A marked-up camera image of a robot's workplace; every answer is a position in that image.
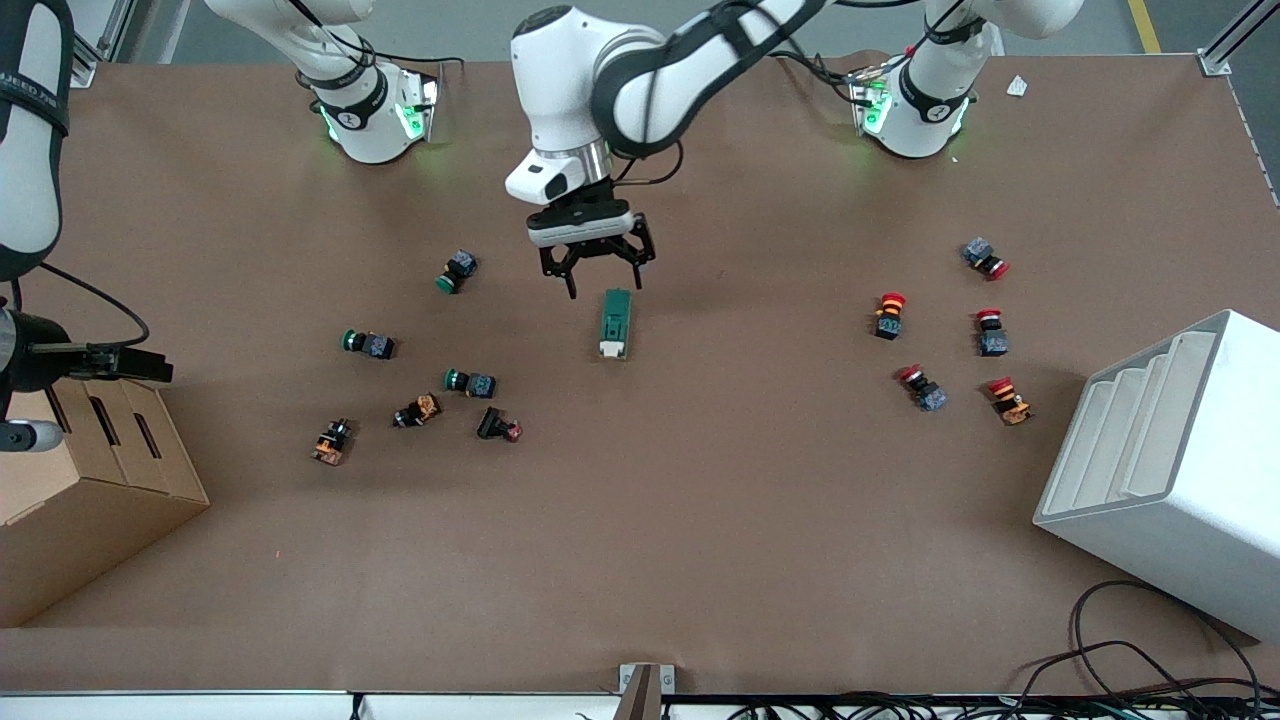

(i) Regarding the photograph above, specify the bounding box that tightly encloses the right arm base connector plate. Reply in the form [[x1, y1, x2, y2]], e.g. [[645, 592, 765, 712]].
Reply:
[[398, 70, 441, 143]]

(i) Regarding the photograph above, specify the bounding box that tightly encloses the left arm base connector plate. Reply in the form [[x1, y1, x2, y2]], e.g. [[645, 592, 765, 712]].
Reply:
[[850, 65, 891, 136]]

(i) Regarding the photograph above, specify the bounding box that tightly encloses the brown cardboard box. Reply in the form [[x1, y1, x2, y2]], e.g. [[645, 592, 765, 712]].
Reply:
[[0, 375, 211, 629]]

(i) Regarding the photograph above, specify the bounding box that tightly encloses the red mushroom button orange block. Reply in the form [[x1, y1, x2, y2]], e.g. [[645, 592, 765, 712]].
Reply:
[[987, 376, 1034, 427]]

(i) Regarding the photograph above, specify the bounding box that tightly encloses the white stepped organizer box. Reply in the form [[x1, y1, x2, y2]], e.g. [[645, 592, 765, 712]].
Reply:
[[1033, 309, 1280, 643]]

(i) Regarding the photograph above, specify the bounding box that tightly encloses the black right arm base cable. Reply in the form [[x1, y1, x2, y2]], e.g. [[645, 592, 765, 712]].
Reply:
[[290, 0, 466, 71]]

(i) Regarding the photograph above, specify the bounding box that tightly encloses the black arm base cable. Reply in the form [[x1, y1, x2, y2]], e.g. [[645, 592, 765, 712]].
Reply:
[[290, 0, 466, 71], [775, 48, 871, 106]]

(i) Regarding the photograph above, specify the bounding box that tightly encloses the black left arm base cable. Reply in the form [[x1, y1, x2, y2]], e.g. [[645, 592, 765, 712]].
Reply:
[[775, 48, 871, 106]]

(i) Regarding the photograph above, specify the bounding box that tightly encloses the aluminium frame extrusion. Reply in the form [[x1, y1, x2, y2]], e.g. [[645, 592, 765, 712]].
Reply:
[[60, 0, 136, 91], [1198, 0, 1280, 76]]

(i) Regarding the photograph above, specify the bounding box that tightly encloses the white table edge rail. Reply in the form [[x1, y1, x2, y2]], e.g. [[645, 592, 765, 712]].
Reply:
[[0, 690, 621, 720]]

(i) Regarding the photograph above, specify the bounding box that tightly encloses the grey metal table bracket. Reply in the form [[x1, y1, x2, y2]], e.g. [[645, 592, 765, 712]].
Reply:
[[619, 663, 676, 720]]

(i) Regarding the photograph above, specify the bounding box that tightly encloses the black cable bundle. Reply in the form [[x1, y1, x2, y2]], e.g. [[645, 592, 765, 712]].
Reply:
[[730, 680, 1280, 720]]

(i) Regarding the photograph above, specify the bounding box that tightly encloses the black looped cable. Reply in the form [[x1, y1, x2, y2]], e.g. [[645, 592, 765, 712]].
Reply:
[[1020, 580, 1263, 720]]

